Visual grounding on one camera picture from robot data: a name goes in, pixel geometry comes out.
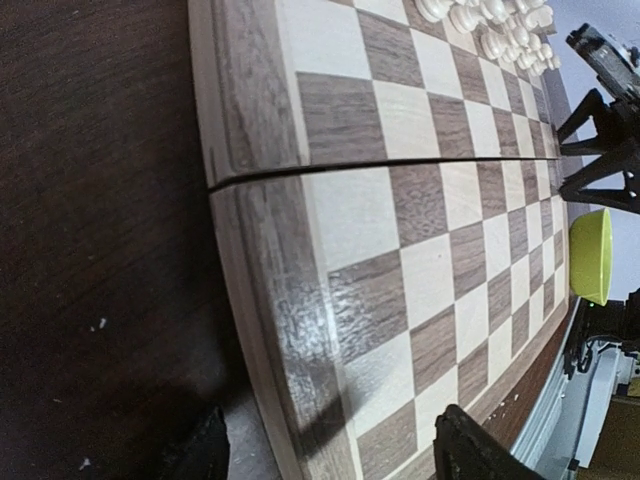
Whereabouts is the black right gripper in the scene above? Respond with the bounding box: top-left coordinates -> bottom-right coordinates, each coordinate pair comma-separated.
555,22 -> 640,217

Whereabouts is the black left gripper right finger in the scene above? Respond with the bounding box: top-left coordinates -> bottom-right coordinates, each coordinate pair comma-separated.
434,404 -> 543,480

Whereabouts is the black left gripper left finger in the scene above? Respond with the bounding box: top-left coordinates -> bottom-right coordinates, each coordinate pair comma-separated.
164,406 -> 230,480

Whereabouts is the wooden chess board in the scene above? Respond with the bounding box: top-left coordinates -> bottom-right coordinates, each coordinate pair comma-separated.
188,1 -> 570,479

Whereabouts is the green bowl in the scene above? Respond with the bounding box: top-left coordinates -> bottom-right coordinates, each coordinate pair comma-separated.
569,208 -> 613,306

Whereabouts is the aluminium front rail frame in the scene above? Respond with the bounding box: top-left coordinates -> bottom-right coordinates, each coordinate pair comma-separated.
510,292 -> 639,479

